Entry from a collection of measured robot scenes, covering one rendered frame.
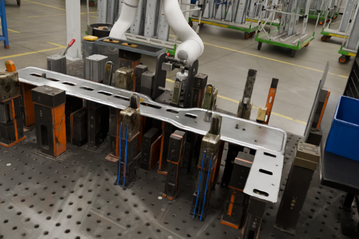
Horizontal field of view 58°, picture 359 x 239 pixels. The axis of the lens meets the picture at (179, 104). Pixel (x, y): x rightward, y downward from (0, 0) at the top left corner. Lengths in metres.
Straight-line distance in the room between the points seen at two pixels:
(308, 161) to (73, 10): 4.66
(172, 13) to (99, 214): 1.13
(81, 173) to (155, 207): 0.39
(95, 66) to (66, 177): 0.57
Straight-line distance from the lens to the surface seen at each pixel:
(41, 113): 1.55
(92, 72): 1.72
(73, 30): 5.45
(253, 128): 1.38
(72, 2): 5.38
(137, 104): 1.31
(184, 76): 1.56
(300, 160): 1.20
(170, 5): 1.88
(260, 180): 1.07
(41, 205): 1.39
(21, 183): 1.51
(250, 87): 1.45
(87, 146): 1.68
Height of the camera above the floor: 1.59
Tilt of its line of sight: 23 degrees down
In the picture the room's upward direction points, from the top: 7 degrees clockwise
